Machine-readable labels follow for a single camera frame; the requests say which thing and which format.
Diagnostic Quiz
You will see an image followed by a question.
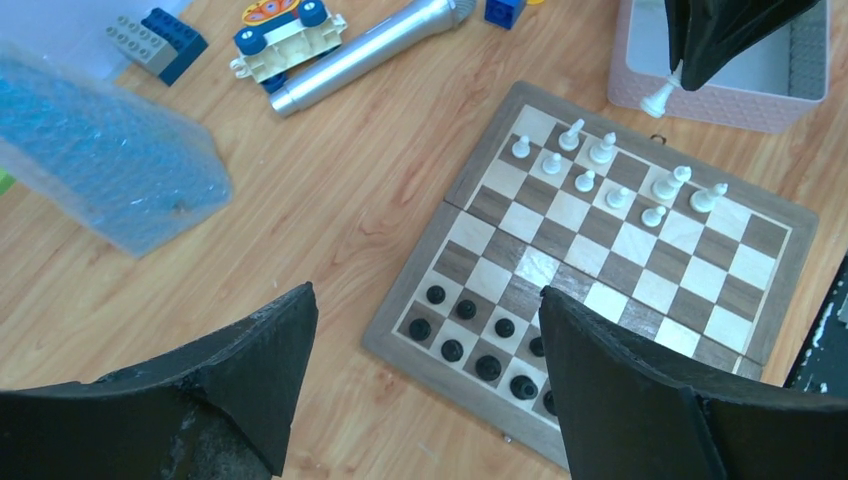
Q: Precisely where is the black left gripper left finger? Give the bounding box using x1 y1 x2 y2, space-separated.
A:
1 282 319 479

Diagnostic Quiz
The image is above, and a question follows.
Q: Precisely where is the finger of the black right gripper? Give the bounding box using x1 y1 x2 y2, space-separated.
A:
664 0 818 91

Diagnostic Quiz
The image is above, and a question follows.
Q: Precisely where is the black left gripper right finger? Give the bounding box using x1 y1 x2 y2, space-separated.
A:
539 286 847 479

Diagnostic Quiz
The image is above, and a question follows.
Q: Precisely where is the white chess piece gripped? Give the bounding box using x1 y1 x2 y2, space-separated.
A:
640 61 684 118

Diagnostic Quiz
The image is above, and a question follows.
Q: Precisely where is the white chess queen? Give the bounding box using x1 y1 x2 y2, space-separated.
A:
558 118 585 151

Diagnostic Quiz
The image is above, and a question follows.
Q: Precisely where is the white chess pawn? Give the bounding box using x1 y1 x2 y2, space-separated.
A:
541 153 562 175
605 187 630 209
574 170 596 193
640 205 667 228

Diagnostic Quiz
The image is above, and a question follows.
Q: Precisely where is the black chess piece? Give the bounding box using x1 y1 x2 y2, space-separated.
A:
407 318 431 342
543 390 557 417
509 375 539 400
474 354 502 382
440 339 464 363

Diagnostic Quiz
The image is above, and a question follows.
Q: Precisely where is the black chess pawn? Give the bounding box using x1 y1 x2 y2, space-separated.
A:
455 299 477 320
426 285 446 305
494 318 515 338
528 336 545 357

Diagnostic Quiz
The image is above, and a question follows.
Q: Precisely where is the white chess piece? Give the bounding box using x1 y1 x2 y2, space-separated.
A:
589 132 617 164
689 183 728 213
651 165 692 200

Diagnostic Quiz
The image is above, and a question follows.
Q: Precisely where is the white chess pawn corner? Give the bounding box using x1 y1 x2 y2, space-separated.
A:
511 135 531 159

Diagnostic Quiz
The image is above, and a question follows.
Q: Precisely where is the wooden chess board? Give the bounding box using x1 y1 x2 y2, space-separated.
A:
363 81 819 467

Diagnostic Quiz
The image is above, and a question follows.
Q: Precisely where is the blue duplo brick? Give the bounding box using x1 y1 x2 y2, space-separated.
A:
483 0 527 30

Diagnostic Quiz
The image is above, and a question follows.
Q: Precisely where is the blue bubble-wrapped cone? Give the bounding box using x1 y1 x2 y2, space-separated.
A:
1 42 233 257

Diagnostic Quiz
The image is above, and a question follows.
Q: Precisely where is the silver toy microphone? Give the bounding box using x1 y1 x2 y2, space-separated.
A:
270 0 477 117

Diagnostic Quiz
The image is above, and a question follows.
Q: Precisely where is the blue grey brick stack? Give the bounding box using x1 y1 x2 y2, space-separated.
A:
105 7 208 86

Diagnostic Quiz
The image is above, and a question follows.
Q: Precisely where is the white blue toy car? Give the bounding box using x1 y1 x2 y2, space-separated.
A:
229 0 348 94

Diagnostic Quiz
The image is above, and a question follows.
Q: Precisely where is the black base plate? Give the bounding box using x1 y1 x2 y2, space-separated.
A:
783 257 847 398

